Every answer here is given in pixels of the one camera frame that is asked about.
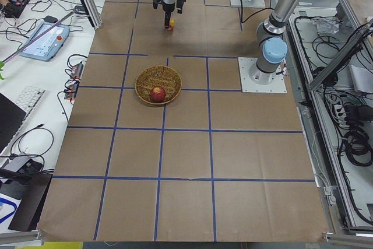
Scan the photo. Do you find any blue teach pendant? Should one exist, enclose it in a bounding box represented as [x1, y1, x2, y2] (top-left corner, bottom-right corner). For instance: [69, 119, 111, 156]
[20, 24, 70, 61]

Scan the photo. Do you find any wicker basket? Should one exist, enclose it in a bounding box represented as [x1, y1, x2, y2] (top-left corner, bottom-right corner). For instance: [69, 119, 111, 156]
[135, 65, 182, 106]

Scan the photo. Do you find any dark red apple in basket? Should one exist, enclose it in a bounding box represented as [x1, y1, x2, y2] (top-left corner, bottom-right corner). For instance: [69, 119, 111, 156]
[150, 86, 166, 103]

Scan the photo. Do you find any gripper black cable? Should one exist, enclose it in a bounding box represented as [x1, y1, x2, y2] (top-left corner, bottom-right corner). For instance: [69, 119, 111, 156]
[223, 0, 276, 24]

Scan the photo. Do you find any white keyboard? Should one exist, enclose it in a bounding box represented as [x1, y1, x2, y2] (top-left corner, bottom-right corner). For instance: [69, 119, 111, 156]
[15, 86, 45, 118]

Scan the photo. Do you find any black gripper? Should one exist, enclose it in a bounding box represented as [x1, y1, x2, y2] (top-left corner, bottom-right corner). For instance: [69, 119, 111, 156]
[152, 0, 186, 29]

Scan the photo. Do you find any red yellow apple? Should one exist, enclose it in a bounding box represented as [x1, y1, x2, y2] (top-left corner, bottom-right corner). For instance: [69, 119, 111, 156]
[168, 19, 175, 30]

